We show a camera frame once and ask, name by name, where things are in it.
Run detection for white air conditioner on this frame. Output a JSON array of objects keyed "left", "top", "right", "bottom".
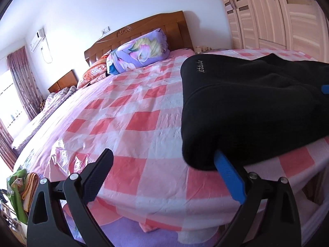
[{"left": 29, "top": 27, "right": 47, "bottom": 52}]

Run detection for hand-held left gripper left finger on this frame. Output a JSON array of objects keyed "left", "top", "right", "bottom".
[{"left": 26, "top": 148, "right": 115, "bottom": 247}]

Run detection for grey patterned blanket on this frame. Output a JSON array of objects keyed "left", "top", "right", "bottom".
[{"left": 12, "top": 85, "right": 78, "bottom": 150}]

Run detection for orange floral pillow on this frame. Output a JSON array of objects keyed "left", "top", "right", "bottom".
[{"left": 76, "top": 50, "right": 114, "bottom": 89}]

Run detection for light wooden wardrobe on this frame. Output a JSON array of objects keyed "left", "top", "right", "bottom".
[{"left": 214, "top": 0, "right": 329, "bottom": 62}]

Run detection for purple floral folded quilt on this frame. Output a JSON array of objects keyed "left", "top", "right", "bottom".
[{"left": 106, "top": 28, "right": 170, "bottom": 76}]

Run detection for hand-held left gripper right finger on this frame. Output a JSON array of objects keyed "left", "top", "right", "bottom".
[{"left": 214, "top": 150, "right": 301, "bottom": 247}]

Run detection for bed with pink checked sheet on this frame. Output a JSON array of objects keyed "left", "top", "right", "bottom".
[{"left": 12, "top": 48, "right": 329, "bottom": 237}]

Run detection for pink patterned curtain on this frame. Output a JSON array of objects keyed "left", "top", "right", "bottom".
[{"left": 0, "top": 46, "right": 45, "bottom": 171}]

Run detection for black pants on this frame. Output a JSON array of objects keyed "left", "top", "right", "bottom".
[{"left": 180, "top": 53, "right": 329, "bottom": 171}]

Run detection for purple cloth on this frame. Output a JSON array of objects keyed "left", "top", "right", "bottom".
[{"left": 62, "top": 203, "right": 232, "bottom": 247}]

